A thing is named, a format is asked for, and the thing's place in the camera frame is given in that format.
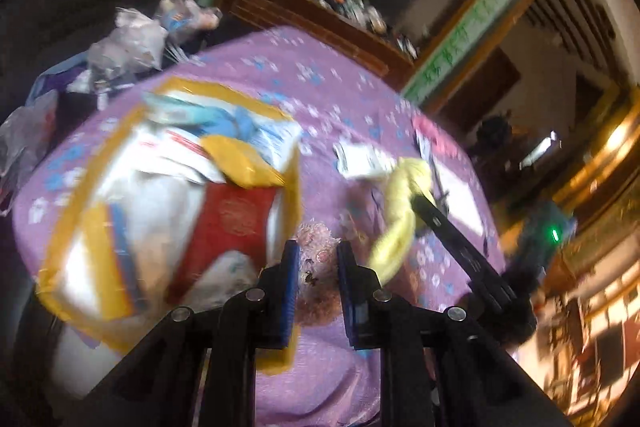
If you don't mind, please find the teal cartoon snack bag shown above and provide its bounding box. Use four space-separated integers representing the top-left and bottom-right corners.
142 93 257 141

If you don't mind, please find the black leather sofa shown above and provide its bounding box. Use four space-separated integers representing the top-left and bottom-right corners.
1 0 160 117

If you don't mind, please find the wooden cabinet counter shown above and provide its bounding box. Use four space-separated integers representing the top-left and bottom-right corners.
217 0 413 91

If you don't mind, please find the yellow plush towel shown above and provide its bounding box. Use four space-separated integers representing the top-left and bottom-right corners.
368 157 435 285

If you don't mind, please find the red packet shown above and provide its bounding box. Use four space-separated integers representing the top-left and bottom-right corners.
165 183 279 305

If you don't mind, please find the white paper stack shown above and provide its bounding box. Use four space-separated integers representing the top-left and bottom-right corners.
433 159 485 236

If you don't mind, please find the white shipping pouch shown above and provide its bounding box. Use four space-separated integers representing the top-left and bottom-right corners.
99 126 224 296

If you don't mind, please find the yellow snack bag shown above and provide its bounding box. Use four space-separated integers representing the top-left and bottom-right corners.
200 134 284 188

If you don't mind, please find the white plastic bag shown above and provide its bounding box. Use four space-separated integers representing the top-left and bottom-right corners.
66 8 168 94

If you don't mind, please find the purple floral tablecloth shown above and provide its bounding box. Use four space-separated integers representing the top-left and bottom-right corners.
12 25 507 427

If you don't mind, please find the white foam tray yellow tape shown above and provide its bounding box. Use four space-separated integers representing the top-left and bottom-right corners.
34 76 304 375

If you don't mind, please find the pink fuzzy scrunchie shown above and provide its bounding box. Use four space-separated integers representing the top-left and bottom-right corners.
294 220 342 327

